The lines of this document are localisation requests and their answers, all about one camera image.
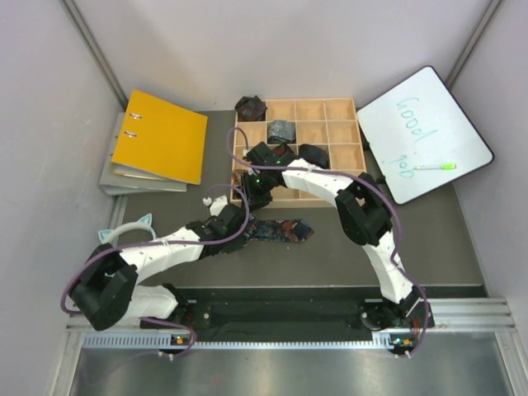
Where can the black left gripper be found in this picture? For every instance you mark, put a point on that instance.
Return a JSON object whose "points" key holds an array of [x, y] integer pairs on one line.
{"points": [[238, 242]]}

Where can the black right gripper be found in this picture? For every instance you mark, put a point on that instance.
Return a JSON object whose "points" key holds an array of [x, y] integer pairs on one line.
{"points": [[257, 201]]}

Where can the navy floral long tie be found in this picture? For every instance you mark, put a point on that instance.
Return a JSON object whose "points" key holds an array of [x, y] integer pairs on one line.
{"points": [[280, 231]]}

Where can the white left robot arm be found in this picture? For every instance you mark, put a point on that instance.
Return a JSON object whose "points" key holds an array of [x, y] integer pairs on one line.
{"points": [[109, 289]]}

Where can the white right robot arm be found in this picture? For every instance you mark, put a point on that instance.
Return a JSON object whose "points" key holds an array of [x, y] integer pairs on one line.
{"points": [[365, 214]]}

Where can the orange floral rolled tie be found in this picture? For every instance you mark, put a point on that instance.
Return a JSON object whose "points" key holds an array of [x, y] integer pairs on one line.
{"points": [[238, 176]]}

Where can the red black rolled tie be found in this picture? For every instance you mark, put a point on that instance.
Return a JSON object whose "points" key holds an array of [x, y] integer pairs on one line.
{"points": [[282, 149]]}

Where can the grey patterned rolled tie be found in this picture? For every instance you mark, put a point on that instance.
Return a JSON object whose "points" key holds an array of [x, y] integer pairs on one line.
{"points": [[281, 132]]}

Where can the dark blue rolled tie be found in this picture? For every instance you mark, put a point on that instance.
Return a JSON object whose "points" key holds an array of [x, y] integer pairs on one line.
{"points": [[314, 155]]}

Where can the dark maroon rolled tie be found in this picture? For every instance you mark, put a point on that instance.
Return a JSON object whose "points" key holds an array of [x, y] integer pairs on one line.
{"points": [[250, 109]]}

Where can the wooden grid organizer box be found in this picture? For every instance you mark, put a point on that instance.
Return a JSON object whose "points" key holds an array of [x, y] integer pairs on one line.
{"points": [[323, 131]]}

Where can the teal cat-ear headphones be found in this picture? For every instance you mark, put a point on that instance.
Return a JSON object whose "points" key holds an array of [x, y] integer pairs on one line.
{"points": [[142, 227]]}

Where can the small whiteboard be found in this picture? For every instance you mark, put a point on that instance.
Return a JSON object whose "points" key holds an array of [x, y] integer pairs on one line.
{"points": [[419, 122]]}

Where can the green marker pen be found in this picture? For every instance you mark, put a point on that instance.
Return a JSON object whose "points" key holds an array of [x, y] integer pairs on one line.
{"points": [[444, 166]]}

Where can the yellow ring binder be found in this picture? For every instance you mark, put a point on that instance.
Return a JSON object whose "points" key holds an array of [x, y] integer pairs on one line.
{"points": [[160, 141]]}

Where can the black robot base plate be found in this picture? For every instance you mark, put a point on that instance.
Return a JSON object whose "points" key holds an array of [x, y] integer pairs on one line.
{"points": [[362, 316]]}

